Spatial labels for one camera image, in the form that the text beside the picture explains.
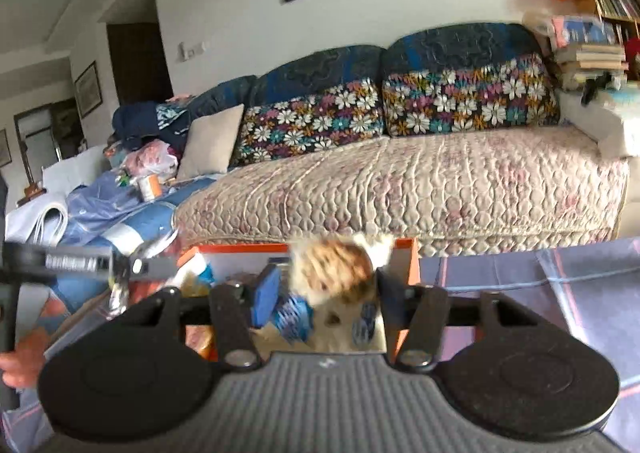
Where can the blue plaid tablecloth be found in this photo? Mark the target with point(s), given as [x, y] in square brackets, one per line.
[359, 402]

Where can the stack of books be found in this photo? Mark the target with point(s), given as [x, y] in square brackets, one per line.
[585, 50]

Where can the pink plastic bag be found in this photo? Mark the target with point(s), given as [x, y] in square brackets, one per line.
[156, 158]

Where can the left floral cushion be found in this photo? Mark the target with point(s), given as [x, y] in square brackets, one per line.
[342, 115]

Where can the beige plain pillow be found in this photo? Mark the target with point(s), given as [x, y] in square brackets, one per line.
[210, 143]

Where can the right floral cushion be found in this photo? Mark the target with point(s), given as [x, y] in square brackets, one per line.
[514, 93]

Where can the person left hand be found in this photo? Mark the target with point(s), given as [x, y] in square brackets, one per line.
[21, 367]

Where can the orange cardboard box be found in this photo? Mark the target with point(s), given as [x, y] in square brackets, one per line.
[288, 320]

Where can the cookie snack packet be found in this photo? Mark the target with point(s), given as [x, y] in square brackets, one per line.
[336, 276]

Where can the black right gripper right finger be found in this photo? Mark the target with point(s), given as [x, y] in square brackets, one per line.
[499, 364]

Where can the blue cloth pile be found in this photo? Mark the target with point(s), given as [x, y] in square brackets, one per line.
[102, 214]

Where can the floral cushion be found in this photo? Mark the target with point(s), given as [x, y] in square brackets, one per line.
[514, 93]
[342, 115]

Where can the small framed picture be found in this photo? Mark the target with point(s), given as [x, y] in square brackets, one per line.
[88, 91]

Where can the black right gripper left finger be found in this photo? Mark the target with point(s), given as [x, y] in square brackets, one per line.
[154, 366]

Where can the blue sofa with quilt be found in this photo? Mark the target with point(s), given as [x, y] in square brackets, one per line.
[458, 193]

